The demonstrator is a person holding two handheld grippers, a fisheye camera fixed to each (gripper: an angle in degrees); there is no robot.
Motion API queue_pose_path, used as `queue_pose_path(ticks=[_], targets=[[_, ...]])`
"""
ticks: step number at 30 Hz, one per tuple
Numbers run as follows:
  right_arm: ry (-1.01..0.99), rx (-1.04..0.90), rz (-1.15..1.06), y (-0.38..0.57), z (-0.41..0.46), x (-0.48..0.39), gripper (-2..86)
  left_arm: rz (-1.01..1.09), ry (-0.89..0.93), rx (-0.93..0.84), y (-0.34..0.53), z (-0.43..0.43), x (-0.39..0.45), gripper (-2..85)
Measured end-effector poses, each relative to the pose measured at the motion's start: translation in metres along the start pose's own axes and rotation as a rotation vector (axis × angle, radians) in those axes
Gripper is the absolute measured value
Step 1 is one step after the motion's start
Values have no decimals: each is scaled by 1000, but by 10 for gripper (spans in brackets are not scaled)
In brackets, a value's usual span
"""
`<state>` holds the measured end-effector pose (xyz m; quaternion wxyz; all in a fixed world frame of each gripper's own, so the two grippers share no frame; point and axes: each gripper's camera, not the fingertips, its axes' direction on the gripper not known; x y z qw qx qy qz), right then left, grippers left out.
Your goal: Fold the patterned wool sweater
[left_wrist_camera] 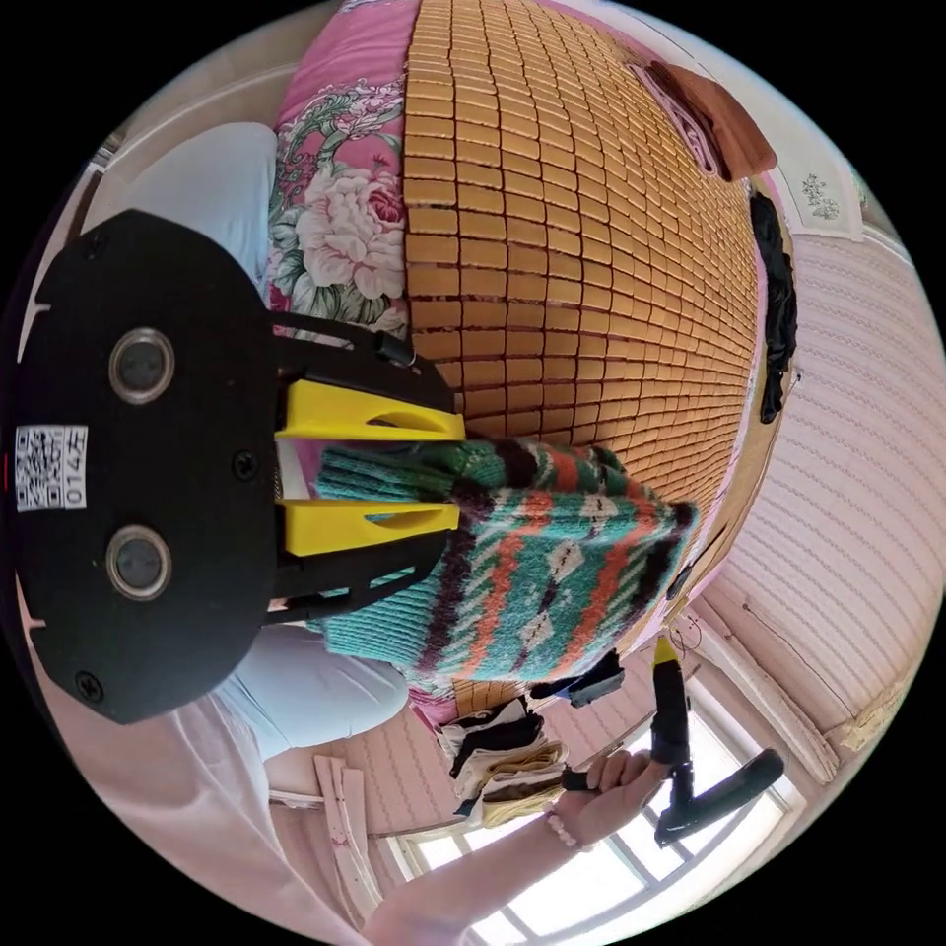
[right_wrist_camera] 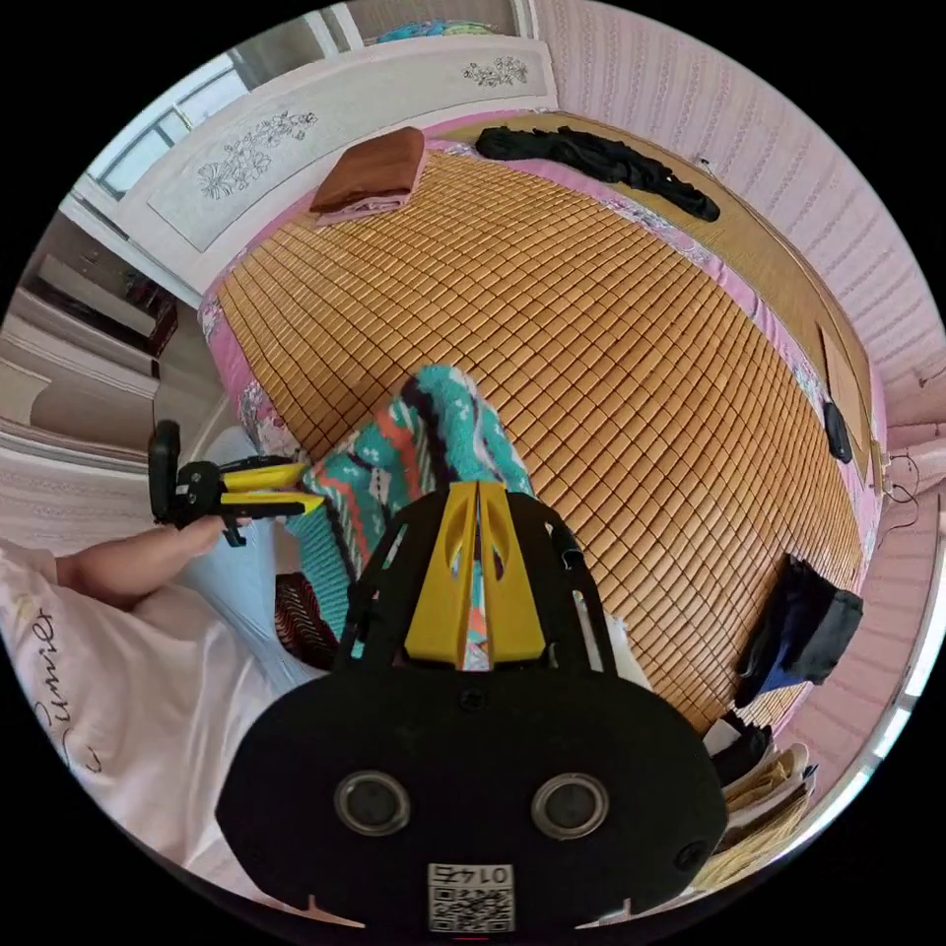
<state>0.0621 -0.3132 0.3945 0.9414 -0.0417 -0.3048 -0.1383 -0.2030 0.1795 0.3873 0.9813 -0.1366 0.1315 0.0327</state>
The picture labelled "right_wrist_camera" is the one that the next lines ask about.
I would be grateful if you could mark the person's left hand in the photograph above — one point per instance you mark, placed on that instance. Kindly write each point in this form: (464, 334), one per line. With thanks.
(207, 533)

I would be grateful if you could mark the stack of folded cloths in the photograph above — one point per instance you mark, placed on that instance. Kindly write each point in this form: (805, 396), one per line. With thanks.
(765, 791)

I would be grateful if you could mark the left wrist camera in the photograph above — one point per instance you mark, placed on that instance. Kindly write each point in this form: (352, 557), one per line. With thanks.
(164, 469)

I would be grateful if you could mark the teal patterned wool sweater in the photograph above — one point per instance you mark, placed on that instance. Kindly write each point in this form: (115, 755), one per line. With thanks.
(384, 473)

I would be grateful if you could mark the white bedside cupboard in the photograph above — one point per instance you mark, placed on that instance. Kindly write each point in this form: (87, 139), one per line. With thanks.
(89, 355)

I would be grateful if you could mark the folded brown blanket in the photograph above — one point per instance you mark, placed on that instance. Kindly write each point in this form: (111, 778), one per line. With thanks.
(369, 174)

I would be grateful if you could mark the person's body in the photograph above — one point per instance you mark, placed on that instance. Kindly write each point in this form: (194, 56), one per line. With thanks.
(148, 702)

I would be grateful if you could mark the small black case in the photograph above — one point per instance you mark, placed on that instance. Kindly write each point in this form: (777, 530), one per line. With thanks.
(837, 432)

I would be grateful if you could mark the dark red striped slipper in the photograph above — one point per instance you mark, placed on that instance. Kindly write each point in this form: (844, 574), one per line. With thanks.
(299, 617)

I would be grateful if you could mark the black garment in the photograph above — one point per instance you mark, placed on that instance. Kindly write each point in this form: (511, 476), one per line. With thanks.
(591, 157)

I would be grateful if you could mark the window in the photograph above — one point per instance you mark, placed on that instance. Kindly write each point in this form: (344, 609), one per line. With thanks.
(166, 129)

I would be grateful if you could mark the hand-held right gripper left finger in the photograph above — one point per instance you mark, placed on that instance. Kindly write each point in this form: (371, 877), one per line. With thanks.
(436, 591)

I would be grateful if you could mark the pile of dark clothes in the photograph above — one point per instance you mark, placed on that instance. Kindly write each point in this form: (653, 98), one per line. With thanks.
(805, 628)

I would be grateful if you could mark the bed with bamboo mat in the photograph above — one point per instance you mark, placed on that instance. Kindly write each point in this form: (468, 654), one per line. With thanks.
(591, 369)

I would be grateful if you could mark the person's left forearm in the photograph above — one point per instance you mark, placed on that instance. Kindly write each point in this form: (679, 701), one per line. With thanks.
(122, 565)

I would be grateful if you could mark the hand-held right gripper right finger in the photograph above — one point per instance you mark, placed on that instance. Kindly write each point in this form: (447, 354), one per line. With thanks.
(513, 591)

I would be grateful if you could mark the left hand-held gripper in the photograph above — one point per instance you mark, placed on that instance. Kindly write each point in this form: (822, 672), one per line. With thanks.
(194, 489)

